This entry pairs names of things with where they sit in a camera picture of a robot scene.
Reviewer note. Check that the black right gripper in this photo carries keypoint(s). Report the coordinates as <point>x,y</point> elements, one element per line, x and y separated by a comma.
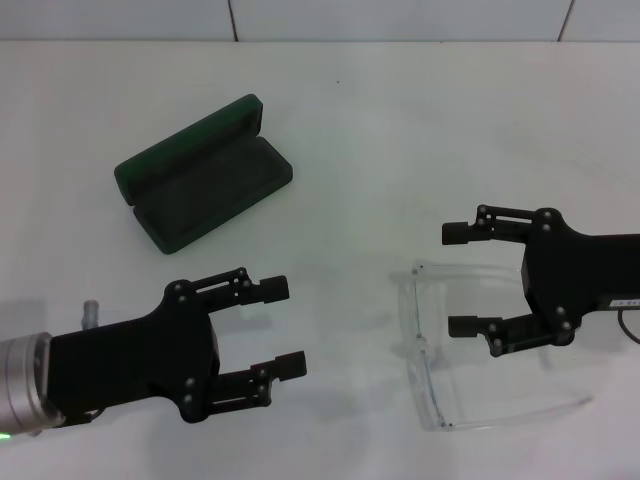
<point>565,275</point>

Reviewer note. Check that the green glasses case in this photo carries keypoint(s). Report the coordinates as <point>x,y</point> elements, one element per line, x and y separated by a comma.
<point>225,175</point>

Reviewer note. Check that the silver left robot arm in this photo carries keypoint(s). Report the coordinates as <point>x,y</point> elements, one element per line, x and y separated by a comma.
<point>20,380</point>

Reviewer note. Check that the silver knurled connector plug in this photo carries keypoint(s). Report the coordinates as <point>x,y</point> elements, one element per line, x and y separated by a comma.
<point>90,312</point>

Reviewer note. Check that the clear white glasses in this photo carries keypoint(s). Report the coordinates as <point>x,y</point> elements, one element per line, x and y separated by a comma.
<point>417,310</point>

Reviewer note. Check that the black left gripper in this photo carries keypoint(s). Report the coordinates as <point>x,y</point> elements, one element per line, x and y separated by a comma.
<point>135,360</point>

